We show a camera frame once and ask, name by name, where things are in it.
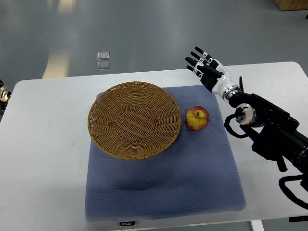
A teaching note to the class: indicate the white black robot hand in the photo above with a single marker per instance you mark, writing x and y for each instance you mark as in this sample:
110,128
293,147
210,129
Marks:
212,73

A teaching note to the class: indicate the red yellow apple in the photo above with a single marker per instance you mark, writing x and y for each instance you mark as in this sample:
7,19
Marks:
197,118

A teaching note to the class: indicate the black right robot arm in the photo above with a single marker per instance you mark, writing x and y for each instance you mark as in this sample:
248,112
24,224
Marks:
273,132

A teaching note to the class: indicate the brown wicker basket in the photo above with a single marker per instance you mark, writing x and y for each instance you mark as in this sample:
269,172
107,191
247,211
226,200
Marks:
134,120

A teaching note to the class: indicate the brown wooden box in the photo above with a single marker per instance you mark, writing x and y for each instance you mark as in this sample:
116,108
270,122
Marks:
291,5

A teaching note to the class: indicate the blue quilted cloth mat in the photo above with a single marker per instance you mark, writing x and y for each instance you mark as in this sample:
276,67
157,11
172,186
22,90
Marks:
197,174

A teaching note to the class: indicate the upper floor outlet plate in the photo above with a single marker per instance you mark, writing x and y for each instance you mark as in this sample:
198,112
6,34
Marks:
103,55

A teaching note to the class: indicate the floor outlet plate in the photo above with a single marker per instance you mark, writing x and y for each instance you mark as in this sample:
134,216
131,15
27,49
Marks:
103,65
103,55

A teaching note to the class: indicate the lower floor outlet plate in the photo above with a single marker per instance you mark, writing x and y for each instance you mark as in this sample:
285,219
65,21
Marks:
103,65

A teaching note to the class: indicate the white table leg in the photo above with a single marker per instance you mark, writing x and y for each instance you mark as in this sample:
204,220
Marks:
257,225

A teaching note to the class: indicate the black table label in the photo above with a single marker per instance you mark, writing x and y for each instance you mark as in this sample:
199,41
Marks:
127,223

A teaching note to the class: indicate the black table control panel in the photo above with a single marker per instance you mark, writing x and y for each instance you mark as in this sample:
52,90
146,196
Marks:
298,219

